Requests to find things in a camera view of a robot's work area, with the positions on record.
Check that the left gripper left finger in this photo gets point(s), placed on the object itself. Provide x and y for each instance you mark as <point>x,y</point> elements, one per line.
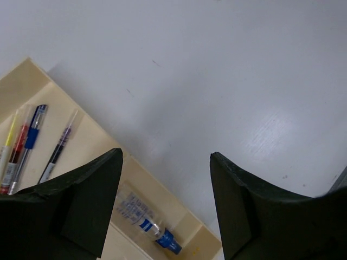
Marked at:
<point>66,217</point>

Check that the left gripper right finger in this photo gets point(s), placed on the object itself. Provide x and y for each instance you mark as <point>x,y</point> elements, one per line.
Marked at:
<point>258,220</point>

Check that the blue cap glue bottle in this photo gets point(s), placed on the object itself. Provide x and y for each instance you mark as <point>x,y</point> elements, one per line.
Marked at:
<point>133,208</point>

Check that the yellow pen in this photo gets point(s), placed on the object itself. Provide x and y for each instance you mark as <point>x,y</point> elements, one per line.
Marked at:
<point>7,147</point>

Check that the blue pen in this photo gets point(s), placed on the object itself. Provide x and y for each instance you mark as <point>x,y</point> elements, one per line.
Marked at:
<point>34,129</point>
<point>66,134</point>

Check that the red pen with clear barrel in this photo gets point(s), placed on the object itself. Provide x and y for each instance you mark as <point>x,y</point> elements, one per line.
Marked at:
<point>22,131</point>

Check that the cream compartment organizer tray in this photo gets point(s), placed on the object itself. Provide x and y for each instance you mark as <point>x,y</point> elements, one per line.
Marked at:
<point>28,83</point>

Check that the aluminium right side rail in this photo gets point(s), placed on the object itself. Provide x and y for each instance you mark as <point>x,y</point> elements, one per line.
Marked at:
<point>340,182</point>

